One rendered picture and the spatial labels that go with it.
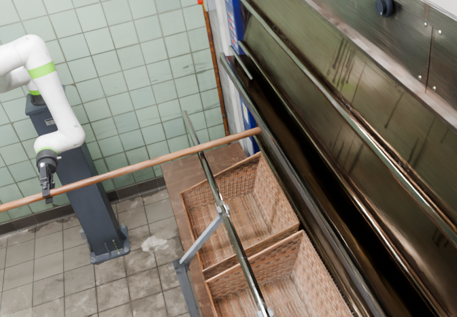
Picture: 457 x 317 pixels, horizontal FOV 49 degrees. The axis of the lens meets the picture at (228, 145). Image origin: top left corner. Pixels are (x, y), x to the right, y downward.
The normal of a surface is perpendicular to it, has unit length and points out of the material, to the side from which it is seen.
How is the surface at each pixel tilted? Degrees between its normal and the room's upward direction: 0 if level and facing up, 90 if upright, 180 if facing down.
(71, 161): 90
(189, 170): 0
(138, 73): 90
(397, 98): 69
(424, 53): 91
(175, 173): 0
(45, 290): 0
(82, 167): 90
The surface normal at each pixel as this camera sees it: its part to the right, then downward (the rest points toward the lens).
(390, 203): -0.94, 0.00
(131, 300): -0.15, -0.78
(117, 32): 0.28, 0.56
